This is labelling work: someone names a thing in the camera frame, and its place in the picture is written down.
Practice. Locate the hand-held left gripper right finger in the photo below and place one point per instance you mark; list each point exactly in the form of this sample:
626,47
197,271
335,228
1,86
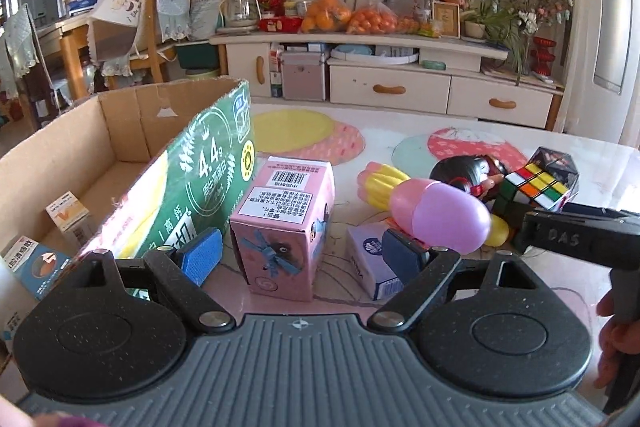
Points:
405,257

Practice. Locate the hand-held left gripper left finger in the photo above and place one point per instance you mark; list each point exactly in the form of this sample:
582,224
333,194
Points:
200,257

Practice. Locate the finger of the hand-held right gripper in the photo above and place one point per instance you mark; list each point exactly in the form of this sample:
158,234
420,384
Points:
610,214

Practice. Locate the yellow pink toy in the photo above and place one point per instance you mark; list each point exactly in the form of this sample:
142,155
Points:
382,184

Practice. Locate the colourful puzzle cube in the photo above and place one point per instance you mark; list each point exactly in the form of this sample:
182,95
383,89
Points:
535,187

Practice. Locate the pink carton with bow print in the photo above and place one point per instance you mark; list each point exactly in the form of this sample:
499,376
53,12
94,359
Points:
280,217

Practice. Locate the black red doll figure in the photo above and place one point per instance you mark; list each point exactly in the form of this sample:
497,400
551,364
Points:
460,172

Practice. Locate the white orange medicine box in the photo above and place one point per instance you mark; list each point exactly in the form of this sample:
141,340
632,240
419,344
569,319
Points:
70,217

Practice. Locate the green printed cardboard box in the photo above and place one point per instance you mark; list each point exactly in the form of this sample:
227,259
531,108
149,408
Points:
125,132

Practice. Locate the blue medicine box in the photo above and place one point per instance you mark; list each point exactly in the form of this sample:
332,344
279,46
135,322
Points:
35,264

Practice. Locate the person's right hand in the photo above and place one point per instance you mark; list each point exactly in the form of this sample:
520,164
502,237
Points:
617,352

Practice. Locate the person's left hand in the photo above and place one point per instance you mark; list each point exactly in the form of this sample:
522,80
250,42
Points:
12,417

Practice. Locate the white blue small box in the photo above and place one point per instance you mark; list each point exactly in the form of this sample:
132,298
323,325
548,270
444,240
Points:
365,257

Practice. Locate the pink purple toy egg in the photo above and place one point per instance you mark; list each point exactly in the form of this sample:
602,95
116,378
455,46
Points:
440,212

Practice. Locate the small yellow ball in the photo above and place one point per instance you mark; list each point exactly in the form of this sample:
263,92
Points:
497,232

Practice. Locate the red vase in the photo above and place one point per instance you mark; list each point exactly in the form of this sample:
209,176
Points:
542,57

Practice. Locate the white television cabinet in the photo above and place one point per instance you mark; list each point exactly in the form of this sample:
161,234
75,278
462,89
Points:
350,92

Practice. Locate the pale green bucket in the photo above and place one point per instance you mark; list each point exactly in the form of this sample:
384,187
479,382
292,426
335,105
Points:
202,74

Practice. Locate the small green case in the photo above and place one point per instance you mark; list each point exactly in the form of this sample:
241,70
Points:
433,65

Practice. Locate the white red carton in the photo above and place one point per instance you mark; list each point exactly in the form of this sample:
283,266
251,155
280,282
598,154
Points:
275,72

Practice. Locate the dark green storage bin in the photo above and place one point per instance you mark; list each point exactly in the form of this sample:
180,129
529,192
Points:
197,57

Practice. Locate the pink metal case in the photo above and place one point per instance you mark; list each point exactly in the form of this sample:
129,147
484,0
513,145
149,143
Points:
302,77

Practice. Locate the white standing air conditioner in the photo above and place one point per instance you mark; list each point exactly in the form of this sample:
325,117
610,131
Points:
610,7

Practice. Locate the round white blue tray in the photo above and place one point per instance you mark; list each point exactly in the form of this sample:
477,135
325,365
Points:
350,52

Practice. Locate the pink flower bouquet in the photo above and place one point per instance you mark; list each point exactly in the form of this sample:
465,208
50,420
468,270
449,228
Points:
535,7

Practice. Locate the potted green plant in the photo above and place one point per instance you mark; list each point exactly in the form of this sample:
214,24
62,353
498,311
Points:
475,29

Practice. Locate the bag of tangerines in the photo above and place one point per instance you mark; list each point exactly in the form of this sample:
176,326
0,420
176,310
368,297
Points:
372,21

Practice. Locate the grey printed bag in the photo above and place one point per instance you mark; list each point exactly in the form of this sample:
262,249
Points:
205,14

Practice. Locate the glass kettle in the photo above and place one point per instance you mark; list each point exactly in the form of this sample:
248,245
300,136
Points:
239,9

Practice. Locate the bag of oranges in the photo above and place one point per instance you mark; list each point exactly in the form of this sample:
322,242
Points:
325,14

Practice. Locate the wooden dining table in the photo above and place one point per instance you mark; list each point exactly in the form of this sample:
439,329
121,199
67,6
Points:
65,32

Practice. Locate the white cartoon canvas bag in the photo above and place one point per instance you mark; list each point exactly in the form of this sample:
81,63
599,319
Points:
122,2

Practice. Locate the blue tissue box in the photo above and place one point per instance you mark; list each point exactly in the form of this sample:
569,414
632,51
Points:
82,4

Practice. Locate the wooden picture frame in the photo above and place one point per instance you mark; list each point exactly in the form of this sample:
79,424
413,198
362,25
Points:
446,19

